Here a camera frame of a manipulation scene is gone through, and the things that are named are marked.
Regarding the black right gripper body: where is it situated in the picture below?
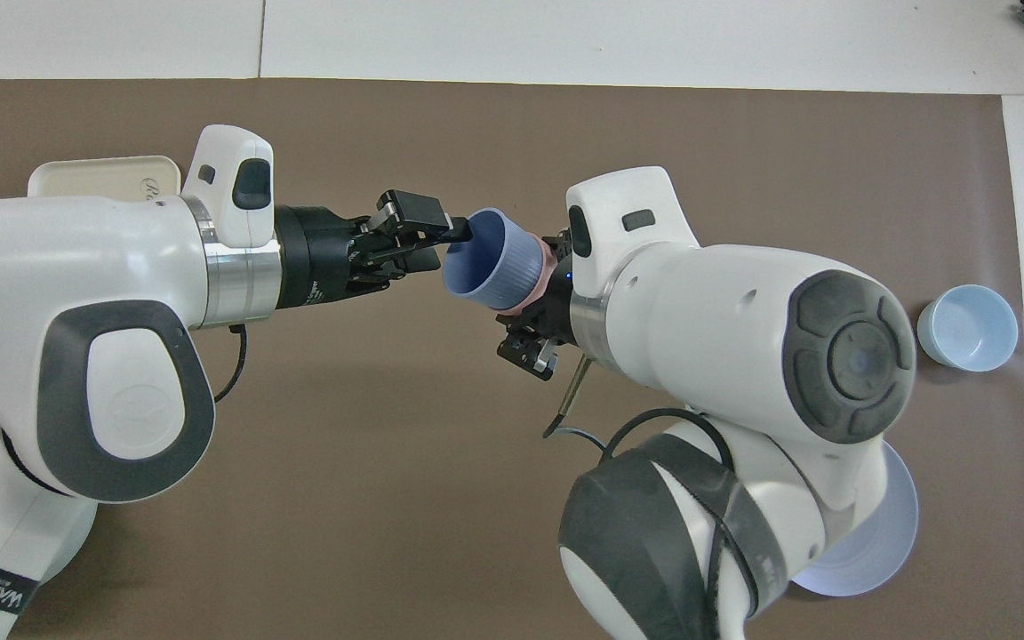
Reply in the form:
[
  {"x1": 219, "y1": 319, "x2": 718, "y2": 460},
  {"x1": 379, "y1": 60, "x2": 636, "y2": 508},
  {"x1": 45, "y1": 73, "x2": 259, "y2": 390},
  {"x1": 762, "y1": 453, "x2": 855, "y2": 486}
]
[{"x1": 524, "y1": 252, "x2": 580, "y2": 348}]

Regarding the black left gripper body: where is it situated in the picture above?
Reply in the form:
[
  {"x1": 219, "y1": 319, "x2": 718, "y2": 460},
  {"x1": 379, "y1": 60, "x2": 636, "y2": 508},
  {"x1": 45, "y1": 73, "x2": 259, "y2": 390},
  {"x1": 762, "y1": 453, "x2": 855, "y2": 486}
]
[{"x1": 274, "y1": 205, "x2": 363, "y2": 311}]

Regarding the blue plastic cup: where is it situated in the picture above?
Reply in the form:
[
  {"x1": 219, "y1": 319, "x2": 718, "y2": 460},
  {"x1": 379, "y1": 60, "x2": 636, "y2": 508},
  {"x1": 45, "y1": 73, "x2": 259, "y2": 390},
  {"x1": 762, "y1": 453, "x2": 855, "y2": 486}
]
[{"x1": 443, "y1": 208, "x2": 549, "y2": 312}]

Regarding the cream rabbit print tray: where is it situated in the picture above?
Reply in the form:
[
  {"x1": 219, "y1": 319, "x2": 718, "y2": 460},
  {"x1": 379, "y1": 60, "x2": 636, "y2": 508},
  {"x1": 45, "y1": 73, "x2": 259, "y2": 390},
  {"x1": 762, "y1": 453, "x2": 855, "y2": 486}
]
[{"x1": 28, "y1": 156, "x2": 184, "y2": 202}]

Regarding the brown table mat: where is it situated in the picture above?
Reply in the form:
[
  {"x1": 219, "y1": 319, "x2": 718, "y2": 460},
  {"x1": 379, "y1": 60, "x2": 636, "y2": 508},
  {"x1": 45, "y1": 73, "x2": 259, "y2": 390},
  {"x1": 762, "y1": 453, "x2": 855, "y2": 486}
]
[{"x1": 0, "y1": 78, "x2": 1024, "y2": 640}]

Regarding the light blue bowl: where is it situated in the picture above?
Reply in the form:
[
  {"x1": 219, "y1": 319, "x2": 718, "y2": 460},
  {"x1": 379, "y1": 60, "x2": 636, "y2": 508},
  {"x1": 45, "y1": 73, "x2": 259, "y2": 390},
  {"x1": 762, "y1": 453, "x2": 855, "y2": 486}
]
[{"x1": 916, "y1": 284, "x2": 1020, "y2": 373}]

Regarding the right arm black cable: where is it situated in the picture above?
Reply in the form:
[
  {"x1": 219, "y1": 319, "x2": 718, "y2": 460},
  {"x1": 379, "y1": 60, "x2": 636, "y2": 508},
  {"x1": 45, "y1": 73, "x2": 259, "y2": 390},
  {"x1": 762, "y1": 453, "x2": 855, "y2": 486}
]
[{"x1": 543, "y1": 354, "x2": 775, "y2": 623}]

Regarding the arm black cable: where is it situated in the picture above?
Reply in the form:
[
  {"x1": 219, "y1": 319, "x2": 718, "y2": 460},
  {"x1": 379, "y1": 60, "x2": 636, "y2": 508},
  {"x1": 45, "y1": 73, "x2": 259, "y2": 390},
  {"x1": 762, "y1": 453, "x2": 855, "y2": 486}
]
[
  {"x1": 543, "y1": 354, "x2": 775, "y2": 623},
  {"x1": 213, "y1": 324, "x2": 249, "y2": 404}
]

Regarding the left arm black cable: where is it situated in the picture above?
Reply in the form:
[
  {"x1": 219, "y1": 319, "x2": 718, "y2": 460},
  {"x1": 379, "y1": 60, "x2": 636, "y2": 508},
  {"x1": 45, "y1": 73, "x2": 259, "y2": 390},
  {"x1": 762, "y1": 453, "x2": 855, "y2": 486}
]
[{"x1": 213, "y1": 324, "x2": 249, "y2": 404}]

